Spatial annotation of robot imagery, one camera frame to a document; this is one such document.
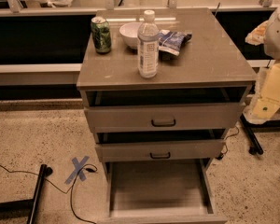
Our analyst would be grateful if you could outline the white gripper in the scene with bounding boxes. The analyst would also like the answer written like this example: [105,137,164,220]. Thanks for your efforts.
[244,21,280,124]

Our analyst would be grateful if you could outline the clear plastic water bottle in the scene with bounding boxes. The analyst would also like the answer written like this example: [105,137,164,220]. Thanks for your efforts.
[137,10,159,78]

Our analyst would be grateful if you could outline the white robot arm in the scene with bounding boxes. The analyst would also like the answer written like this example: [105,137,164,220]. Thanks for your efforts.
[244,5,280,124]

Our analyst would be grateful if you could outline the grey three-drawer cabinet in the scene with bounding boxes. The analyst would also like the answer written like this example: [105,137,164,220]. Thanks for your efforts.
[76,7,258,224]

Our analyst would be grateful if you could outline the grey top drawer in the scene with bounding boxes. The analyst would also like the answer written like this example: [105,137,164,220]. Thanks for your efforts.
[85,103,244,133]

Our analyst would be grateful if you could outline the grey open bottom drawer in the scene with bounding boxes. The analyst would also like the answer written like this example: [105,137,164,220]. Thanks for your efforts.
[98,160,227,224]

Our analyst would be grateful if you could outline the grey middle drawer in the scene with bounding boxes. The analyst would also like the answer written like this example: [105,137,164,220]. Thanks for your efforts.
[95,140,224,162]

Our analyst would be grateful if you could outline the black stand leg right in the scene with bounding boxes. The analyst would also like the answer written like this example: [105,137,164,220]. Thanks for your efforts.
[240,114,280,155]

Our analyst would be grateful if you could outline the black stand leg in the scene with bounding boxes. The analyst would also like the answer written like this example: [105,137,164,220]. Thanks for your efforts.
[0,164,52,224]
[240,114,280,155]

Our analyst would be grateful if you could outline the blue snack bag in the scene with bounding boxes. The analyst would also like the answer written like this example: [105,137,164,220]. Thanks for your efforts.
[159,30,192,56]

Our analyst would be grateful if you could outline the white bowl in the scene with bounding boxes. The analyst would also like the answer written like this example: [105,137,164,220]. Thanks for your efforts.
[119,22,141,49]

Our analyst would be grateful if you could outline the green soda can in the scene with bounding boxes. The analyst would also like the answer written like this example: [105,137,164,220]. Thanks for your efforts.
[91,16,111,53]

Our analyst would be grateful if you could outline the blue tape cross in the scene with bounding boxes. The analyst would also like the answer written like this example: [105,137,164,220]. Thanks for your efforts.
[65,156,89,185]

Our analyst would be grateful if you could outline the black stand leg left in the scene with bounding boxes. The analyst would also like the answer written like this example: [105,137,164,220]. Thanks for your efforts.
[0,164,52,224]

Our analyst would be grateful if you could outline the black cable behind cabinet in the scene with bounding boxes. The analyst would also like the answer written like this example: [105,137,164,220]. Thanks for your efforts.
[216,124,241,161]

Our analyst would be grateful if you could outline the black floor cable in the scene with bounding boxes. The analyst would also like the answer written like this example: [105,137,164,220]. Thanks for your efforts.
[0,157,99,224]

